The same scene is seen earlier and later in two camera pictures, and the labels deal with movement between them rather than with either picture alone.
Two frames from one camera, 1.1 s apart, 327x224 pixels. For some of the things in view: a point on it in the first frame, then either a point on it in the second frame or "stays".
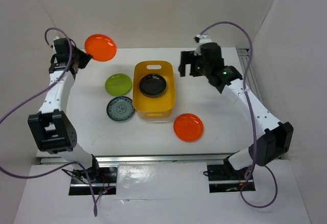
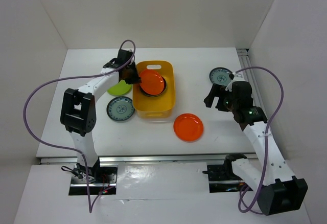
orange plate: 101,47 → 152,82
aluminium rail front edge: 207,158 stays
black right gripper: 188,57 → 218,91
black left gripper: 87,58 → 136,79
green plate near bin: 118,84 stays
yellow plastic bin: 157,107 stays
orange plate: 188,127 stays
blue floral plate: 120,109 stays
